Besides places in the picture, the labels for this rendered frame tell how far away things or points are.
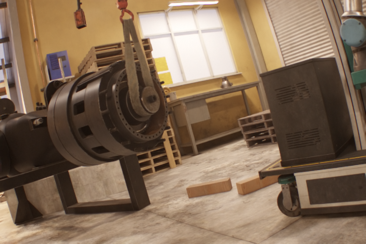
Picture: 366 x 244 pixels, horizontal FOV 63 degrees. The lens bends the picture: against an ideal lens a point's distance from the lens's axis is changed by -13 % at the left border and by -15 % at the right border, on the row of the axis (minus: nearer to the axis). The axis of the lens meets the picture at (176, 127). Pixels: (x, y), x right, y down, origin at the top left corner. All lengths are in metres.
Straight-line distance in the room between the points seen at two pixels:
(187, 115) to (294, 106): 4.72
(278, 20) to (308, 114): 6.34
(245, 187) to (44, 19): 5.30
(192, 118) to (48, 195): 3.35
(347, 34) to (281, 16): 6.51
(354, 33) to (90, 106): 1.29
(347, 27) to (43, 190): 3.80
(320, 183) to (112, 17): 6.05
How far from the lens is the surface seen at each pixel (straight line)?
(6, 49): 12.24
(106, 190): 4.45
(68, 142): 1.92
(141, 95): 1.73
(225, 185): 2.98
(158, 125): 1.90
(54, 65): 6.27
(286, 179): 1.89
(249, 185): 2.74
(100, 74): 1.73
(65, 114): 1.88
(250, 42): 8.66
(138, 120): 1.79
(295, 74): 1.76
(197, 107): 6.58
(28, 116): 2.51
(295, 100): 1.77
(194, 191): 3.08
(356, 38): 1.47
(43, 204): 4.34
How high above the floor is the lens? 0.71
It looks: 1 degrees down
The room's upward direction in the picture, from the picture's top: 15 degrees counter-clockwise
